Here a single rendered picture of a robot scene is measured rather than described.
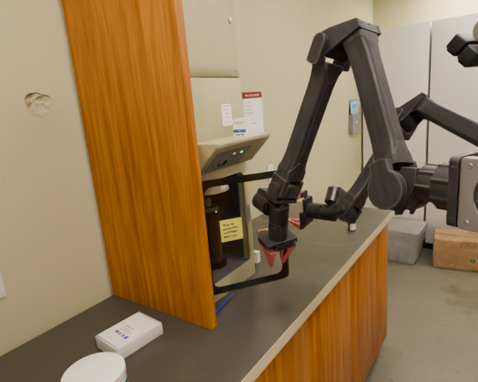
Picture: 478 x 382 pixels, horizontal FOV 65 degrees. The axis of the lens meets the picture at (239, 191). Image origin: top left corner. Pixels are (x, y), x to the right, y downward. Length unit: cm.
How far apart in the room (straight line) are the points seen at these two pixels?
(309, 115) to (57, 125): 85
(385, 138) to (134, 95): 73
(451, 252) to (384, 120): 313
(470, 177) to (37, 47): 125
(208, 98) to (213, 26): 24
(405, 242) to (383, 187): 311
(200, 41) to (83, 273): 92
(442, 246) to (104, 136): 319
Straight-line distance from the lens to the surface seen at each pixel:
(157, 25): 112
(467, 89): 397
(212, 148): 111
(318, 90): 95
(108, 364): 95
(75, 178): 144
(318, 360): 161
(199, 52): 126
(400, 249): 391
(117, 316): 143
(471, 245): 386
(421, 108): 141
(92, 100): 136
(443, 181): 71
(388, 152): 79
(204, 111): 124
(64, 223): 144
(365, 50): 88
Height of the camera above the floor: 162
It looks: 13 degrees down
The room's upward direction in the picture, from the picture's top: 5 degrees counter-clockwise
